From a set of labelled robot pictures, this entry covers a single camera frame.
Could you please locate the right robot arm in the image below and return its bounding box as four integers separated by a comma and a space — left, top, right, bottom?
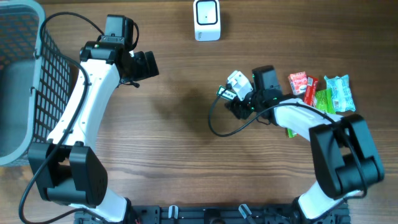
226, 65, 385, 223

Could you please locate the teal white snack packet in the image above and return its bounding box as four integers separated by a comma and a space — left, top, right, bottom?
324, 75, 356, 112

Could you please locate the red small box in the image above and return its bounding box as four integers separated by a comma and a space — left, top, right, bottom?
288, 72, 307, 95

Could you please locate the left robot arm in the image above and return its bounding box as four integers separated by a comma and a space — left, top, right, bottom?
27, 15, 159, 223

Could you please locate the left black cable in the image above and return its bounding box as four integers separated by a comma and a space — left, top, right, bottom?
17, 11, 104, 224

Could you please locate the white barcode scanner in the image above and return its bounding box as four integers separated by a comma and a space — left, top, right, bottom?
193, 0, 221, 42

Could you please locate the red long stick packet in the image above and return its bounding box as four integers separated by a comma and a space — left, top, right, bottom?
303, 76, 318, 107

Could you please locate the grey plastic shopping basket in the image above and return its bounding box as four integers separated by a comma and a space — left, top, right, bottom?
1, 1, 72, 166

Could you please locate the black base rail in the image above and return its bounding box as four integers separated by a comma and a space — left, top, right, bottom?
73, 203, 351, 224

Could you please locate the green snack bag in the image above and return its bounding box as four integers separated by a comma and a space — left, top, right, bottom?
286, 89, 336, 138

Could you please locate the dark green gum pack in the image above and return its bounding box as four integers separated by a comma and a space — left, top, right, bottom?
216, 85, 237, 101

